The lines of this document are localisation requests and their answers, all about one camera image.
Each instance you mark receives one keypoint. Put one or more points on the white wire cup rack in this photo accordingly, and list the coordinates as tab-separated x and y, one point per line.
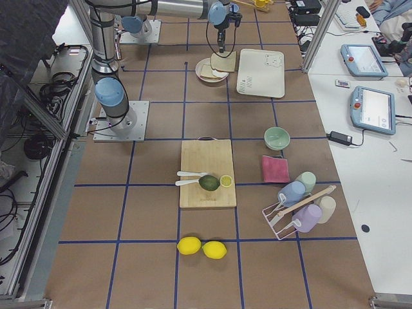
279	218

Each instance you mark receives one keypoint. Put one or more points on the white round plate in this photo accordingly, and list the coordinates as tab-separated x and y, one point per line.
207	61

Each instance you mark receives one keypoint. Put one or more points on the half lemon slice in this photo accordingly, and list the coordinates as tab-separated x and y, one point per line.
226	181

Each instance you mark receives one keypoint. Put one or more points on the left yellow lemon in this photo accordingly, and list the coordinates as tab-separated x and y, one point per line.
188	245

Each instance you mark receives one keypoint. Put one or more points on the yellow cup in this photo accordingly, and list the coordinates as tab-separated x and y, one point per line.
260	3

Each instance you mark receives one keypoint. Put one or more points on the right yellow lemon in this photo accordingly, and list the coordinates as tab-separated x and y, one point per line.
214	249

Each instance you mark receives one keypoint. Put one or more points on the beige plastic cup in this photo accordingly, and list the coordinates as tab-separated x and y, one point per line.
327	204

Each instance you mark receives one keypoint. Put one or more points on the black power adapter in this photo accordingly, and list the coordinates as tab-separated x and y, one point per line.
339	138

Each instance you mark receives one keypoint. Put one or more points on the yellow lemon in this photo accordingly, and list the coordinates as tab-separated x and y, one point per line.
214	249
188	245

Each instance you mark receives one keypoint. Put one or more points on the cream bear tray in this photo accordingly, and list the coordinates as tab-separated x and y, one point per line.
261	73

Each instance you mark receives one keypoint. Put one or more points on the purple plastic cup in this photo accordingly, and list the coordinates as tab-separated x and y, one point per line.
306	218

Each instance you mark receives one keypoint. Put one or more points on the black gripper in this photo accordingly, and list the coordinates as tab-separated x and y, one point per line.
220	33

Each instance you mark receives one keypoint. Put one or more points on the green plastic cup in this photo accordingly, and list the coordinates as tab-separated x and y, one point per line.
308	179

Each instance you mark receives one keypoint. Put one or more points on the green bowl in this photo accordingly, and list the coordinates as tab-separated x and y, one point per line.
276	138

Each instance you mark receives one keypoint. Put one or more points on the bread slice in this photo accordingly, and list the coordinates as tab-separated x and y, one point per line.
225	62
206	72

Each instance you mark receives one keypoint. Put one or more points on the bread slice on plate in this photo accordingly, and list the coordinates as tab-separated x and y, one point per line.
206	72

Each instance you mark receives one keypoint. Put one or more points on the teach pendant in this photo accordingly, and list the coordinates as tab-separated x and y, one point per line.
363	60
373	109

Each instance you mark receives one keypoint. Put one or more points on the pink cloth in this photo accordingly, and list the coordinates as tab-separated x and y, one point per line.
275	170

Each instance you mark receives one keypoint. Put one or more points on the near teach pendant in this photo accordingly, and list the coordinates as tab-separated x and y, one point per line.
373	109

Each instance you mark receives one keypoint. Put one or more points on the far teach pendant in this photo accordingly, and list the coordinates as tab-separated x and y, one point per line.
363	60

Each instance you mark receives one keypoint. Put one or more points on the green lime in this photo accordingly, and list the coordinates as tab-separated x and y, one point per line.
209	182

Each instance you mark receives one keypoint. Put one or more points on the wooden cutting board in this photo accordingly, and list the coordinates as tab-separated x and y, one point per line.
201	156

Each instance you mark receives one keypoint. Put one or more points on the white plastic spoon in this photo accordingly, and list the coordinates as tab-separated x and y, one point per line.
185	182

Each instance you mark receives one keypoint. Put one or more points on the blue plastic cup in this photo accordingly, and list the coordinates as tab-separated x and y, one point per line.
291	194

